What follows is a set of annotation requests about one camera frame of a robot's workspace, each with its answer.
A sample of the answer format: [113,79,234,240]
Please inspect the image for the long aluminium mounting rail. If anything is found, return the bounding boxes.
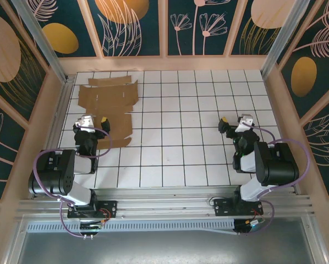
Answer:
[15,184,315,221]

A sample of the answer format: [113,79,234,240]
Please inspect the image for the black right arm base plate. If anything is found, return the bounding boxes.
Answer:
[213,197,264,217]

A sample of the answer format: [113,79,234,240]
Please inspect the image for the aluminium side rail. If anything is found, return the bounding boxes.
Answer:
[29,74,76,199]

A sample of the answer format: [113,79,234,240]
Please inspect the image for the aluminium frame post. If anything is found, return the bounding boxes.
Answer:
[9,0,69,82]
[260,0,311,74]

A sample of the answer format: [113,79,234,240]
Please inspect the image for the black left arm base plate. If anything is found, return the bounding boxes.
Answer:
[67,200,118,219]

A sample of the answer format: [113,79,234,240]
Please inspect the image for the grey slotted cable duct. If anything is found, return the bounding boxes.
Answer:
[26,218,237,235]

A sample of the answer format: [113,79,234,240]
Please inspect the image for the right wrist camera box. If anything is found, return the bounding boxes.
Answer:
[237,113,255,133]

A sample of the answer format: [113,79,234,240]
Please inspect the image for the brown cardboard paper box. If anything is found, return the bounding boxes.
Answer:
[78,75,139,151]

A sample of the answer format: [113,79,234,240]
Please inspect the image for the grey metal sheet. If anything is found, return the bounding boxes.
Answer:
[15,229,323,264]

